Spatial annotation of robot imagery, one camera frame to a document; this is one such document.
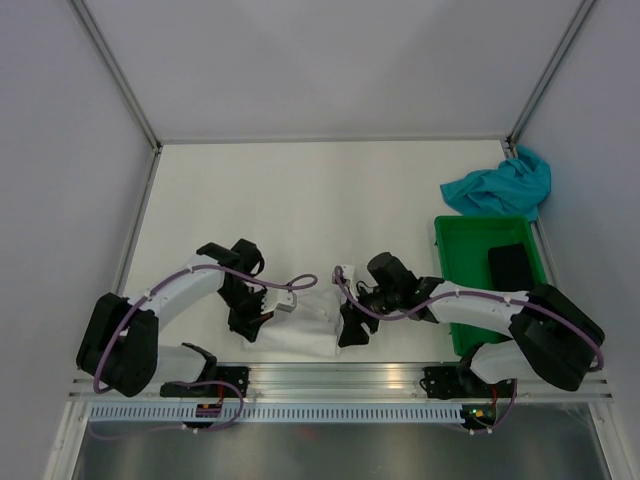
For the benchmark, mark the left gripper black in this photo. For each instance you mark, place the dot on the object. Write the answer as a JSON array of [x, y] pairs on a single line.
[[248, 326]]

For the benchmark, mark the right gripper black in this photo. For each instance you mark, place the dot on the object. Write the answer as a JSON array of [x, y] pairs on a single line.
[[352, 333]]

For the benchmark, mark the white t shirt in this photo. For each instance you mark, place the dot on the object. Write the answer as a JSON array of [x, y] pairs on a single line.
[[312, 328]]

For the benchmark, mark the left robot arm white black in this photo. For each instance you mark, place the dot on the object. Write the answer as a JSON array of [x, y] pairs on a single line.
[[120, 348]]

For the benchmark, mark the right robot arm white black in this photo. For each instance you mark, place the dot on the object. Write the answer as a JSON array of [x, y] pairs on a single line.
[[546, 336]]

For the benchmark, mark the green plastic bin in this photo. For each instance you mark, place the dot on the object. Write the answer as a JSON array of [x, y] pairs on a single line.
[[463, 243]]

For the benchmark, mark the black rolled t shirt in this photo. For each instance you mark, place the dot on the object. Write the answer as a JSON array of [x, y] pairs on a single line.
[[510, 269]]

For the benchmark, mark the teal t shirt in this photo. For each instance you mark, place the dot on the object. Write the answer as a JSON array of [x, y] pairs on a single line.
[[517, 186]]

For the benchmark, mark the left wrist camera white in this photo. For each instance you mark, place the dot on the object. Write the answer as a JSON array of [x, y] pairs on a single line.
[[278, 300]]

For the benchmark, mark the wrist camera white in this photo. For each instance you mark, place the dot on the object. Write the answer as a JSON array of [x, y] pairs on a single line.
[[278, 300], [343, 277]]

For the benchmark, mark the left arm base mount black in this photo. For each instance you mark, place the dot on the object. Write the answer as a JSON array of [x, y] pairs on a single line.
[[211, 384]]

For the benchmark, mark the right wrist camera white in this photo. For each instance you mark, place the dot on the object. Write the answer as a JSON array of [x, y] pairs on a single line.
[[343, 277]]

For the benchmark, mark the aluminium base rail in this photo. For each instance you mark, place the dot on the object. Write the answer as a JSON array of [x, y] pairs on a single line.
[[387, 382]]

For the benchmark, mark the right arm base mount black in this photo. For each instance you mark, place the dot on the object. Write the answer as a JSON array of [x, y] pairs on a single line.
[[446, 382]]

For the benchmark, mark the white slotted cable duct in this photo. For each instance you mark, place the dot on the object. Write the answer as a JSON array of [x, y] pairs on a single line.
[[276, 413]]

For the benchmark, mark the right aluminium frame post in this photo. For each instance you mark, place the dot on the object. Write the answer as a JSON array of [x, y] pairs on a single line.
[[561, 52]]

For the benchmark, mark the aluminium frame post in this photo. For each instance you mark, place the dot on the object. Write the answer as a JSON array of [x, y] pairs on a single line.
[[99, 42], [561, 52]]

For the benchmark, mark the left aluminium frame post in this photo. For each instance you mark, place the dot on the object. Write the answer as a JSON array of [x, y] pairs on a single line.
[[99, 42]]

